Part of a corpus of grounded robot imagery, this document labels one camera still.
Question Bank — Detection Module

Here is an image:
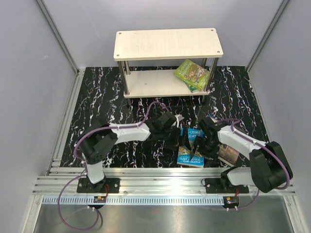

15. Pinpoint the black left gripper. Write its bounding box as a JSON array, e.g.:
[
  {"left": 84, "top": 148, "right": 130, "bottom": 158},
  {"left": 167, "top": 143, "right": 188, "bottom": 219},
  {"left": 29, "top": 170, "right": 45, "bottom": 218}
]
[{"left": 160, "top": 125, "right": 190, "bottom": 150}]

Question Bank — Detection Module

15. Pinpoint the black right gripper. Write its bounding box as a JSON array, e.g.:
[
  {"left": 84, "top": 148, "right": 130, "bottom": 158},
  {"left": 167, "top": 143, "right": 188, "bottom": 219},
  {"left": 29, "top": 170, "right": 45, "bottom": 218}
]
[{"left": 190, "top": 135, "right": 220, "bottom": 168}]

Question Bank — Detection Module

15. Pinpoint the blue 26-Storey Treehouse book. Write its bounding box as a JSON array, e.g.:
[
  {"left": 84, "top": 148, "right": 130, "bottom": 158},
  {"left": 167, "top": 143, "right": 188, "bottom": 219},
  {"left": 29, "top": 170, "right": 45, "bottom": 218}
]
[{"left": 177, "top": 128, "right": 204, "bottom": 167}]

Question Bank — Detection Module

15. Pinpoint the dark Tale of Two Cities book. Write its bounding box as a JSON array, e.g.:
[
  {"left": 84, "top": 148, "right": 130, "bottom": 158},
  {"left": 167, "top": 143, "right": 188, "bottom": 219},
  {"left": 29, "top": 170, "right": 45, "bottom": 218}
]
[{"left": 218, "top": 144, "right": 239, "bottom": 166}]

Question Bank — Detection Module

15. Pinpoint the light green 65-Storey Treehouse book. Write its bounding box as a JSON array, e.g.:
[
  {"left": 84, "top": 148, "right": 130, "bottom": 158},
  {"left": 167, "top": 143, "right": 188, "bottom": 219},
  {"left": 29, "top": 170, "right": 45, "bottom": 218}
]
[{"left": 174, "top": 59, "right": 209, "bottom": 91}]

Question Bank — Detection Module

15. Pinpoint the blue thin children's book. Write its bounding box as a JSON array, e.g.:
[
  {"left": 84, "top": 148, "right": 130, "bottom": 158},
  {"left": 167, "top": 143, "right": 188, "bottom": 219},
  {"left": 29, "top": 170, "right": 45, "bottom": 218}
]
[{"left": 207, "top": 116, "right": 219, "bottom": 122}]

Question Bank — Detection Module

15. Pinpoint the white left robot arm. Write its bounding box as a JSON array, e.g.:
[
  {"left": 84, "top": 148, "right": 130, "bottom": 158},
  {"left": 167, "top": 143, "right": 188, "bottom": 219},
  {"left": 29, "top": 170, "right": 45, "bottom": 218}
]
[{"left": 75, "top": 111, "right": 184, "bottom": 193}]

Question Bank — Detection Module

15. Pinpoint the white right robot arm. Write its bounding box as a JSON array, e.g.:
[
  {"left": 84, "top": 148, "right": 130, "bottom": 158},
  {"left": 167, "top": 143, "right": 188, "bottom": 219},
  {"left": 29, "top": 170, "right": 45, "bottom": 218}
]
[{"left": 190, "top": 117, "right": 293, "bottom": 193}]

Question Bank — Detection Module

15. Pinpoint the dark green Treehouse book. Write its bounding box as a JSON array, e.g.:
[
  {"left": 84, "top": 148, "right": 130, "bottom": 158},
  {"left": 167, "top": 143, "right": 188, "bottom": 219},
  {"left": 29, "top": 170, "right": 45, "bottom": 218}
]
[{"left": 184, "top": 82, "right": 198, "bottom": 93}]

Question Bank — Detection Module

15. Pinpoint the white wooden two-tier shelf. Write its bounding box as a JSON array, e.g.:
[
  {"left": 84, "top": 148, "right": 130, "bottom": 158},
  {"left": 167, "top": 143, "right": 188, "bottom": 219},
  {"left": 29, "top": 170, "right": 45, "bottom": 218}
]
[{"left": 114, "top": 28, "right": 224, "bottom": 99}]

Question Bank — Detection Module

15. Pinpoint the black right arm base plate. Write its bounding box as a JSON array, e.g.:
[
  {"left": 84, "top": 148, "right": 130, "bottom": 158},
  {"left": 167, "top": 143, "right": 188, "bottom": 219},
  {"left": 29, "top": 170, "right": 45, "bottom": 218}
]
[{"left": 201, "top": 178, "right": 249, "bottom": 194}]

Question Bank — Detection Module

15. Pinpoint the aluminium front rail frame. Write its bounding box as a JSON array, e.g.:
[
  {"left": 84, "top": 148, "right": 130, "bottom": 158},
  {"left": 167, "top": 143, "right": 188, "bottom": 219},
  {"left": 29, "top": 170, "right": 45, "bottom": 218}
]
[{"left": 26, "top": 68, "right": 308, "bottom": 233}]

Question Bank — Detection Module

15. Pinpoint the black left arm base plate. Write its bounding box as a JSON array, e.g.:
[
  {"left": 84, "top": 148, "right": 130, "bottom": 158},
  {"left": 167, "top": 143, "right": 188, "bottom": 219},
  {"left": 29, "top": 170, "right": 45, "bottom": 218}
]
[{"left": 77, "top": 177, "right": 121, "bottom": 194}]

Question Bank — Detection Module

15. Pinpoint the white slotted cable duct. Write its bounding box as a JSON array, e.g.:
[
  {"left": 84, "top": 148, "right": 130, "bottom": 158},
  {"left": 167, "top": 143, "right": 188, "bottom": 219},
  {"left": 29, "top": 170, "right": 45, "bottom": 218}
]
[{"left": 43, "top": 195, "right": 224, "bottom": 206}]

